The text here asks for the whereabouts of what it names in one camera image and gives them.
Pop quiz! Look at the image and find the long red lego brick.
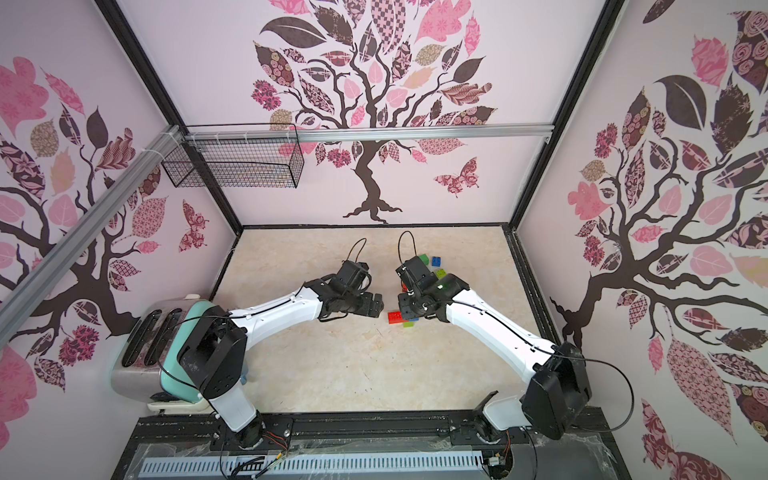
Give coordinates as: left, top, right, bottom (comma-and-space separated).
387, 311, 405, 325

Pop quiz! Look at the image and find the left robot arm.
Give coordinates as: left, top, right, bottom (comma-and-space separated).
172, 260, 384, 449

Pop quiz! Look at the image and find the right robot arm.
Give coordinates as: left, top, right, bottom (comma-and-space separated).
396, 257, 592, 442

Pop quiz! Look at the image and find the mint green toaster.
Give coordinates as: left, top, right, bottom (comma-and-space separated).
110, 296, 229, 410

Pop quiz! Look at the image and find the black wire basket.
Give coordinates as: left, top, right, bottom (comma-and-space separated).
162, 122, 305, 189

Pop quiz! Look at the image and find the aluminium frame bar back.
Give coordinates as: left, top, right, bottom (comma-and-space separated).
185, 123, 554, 143

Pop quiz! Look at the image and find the aluminium frame bar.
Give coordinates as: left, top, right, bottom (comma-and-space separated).
1, 125, 183, 345
185, 123, 554, 143

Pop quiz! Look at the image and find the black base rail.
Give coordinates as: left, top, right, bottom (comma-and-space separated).
111, 408, 630, 479

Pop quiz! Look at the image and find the white slotted cable duct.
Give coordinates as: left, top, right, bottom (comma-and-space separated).
128, 451, 484, 479

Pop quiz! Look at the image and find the aluminium frame bar left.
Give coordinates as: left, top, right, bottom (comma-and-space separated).
1, 125, 183, 345

